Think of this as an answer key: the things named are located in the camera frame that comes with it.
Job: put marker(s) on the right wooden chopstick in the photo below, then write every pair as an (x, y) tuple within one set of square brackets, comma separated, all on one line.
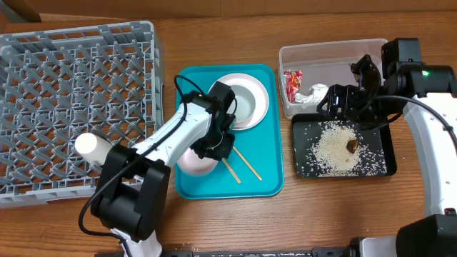
[(247, 164)]

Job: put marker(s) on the black rectangular tray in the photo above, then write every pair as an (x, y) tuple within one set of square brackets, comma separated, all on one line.
[(391, 150)]

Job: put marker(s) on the red snack wrapper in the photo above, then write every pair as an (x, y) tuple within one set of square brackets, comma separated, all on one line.
[(293, 83)]

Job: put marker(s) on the brown food scrap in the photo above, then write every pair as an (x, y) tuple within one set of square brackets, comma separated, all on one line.
[(352, 145)]

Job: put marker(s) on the white tissue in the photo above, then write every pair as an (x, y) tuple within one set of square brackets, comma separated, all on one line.
[(318, 91)]

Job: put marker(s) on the grey metal bowl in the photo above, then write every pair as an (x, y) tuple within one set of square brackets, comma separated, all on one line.
[(243, 105)]

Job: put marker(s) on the large white round plate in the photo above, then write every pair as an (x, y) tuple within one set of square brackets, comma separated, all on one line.
[(260, 94)]

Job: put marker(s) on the teal plastic serving tray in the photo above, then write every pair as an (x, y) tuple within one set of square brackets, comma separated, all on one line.
[(261, 146)]

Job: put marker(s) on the pile of white rice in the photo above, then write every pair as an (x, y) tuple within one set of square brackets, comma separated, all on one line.
[(333, 151)]

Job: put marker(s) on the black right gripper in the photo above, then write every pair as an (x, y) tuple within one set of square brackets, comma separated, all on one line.
[(347, 96)]

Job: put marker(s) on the left wooden chopstick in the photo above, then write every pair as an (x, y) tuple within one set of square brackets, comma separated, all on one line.
[(232, 172)]

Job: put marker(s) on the wooden chopstick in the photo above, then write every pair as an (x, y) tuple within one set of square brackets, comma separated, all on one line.
[(232, 172), (247, 164)]

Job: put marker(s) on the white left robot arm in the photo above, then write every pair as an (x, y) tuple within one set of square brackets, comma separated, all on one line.
[(131, 194)]

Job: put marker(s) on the grey plastic dishwasher rack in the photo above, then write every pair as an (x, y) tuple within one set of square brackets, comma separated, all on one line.
[(58, 84)]

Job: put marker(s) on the white small cup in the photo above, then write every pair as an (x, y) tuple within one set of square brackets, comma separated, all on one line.
[(92, 148)]

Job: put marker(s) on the clear plastic waste bin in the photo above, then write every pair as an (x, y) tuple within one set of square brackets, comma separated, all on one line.
[(325, 63)]

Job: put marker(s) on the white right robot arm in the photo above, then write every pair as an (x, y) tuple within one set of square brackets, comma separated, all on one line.
[(426, 96)]

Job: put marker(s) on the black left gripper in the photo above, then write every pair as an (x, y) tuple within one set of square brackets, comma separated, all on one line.
[(217, 148)]

